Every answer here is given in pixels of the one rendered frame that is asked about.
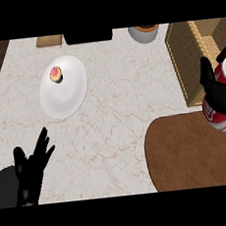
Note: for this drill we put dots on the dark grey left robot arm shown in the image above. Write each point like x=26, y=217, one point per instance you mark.
x=5, y=187

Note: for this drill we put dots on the brown wooden cutting board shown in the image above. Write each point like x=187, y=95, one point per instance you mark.
x=196, y=150

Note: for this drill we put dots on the grey pot with orange rim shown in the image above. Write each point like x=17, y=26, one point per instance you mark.
x=144, y=33

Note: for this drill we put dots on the black appliance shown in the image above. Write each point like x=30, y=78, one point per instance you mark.
x=88, y=37

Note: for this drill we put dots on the red and white can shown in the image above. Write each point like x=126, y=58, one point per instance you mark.
x=219, y=113

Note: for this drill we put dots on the pink frosted cupcake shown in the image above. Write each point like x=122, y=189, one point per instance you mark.
x=56, y=74

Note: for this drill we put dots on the tan wooden block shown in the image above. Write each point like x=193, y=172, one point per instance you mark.
x=48, y=41

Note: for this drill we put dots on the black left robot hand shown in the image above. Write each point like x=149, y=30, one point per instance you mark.
x=30, y=174

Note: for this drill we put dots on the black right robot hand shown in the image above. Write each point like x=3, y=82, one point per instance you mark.
x=220, y=94

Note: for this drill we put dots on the wicker basket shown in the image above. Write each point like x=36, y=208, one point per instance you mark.
x=194, y=57

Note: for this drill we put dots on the white plate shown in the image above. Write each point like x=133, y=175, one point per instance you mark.
x=64, y=87

